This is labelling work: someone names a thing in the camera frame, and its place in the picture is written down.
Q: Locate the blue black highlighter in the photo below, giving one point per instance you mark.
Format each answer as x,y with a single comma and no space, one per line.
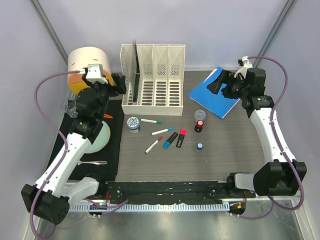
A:
170,140

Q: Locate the white marker red cap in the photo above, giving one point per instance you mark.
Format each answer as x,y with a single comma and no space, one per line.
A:
153,145

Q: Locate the black mounting rail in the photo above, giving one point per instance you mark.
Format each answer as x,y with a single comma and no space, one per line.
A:
170,192

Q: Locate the white marker green cap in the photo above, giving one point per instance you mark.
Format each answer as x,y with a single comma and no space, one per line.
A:
151,121

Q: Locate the blue white round tin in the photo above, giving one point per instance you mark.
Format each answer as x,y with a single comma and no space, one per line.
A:
133,124

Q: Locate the metal spoon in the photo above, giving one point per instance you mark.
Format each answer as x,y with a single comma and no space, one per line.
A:
92,162

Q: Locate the clear glass cup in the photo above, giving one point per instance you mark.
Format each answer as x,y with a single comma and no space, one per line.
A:
70,108

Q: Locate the pale green plate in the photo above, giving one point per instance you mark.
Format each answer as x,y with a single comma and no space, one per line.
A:
101,140

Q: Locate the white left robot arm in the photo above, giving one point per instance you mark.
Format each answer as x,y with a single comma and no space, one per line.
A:
49,198

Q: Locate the pink black highlighter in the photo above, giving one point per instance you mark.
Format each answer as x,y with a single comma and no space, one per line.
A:
181,137

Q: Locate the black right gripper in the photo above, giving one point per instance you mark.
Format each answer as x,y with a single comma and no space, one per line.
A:
215,86

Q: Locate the cream round drawer cabinet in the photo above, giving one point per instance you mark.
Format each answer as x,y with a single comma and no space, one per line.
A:
80,58

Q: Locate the white slotted cable duct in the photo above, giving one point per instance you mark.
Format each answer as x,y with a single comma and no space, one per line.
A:
130,208

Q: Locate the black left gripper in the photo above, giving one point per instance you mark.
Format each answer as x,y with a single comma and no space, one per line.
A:
119,81

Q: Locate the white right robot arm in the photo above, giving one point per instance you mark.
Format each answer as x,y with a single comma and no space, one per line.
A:
281,173

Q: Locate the black cloth mat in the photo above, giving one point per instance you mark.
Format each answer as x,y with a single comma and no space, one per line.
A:
109,153

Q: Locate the red black stamp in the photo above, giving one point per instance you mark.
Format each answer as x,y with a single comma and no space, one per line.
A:
199,126

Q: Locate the small blue cap bottle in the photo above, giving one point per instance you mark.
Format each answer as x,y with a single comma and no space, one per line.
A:
199,147

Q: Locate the cream perforated file organizer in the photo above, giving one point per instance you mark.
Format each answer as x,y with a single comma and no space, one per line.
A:
162,68

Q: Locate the clear jar with lid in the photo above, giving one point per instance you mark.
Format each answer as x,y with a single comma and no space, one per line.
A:
199,115

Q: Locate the white marker blue cap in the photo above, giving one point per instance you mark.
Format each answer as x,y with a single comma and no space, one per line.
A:
161,131

